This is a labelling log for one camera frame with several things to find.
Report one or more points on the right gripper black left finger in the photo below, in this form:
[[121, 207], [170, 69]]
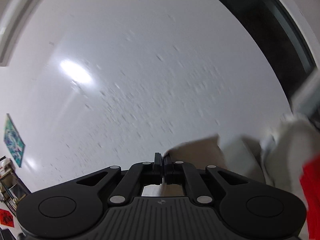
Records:
[[157, 164]]

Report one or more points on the teal wall picture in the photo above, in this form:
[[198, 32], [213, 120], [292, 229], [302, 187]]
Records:
[[13, 141]]

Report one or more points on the red paper wall decoration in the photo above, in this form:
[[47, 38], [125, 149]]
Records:
[[6, 218]]

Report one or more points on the white t-shirt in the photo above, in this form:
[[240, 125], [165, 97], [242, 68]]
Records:
[[248, 191]]

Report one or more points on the red garment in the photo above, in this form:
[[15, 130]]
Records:
[[310, 185]]

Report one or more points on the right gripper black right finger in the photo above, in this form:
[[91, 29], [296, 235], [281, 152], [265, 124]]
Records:
[[167, 165]]

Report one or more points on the bookshelf with books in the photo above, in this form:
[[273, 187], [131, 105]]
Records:
[[13, 189]]

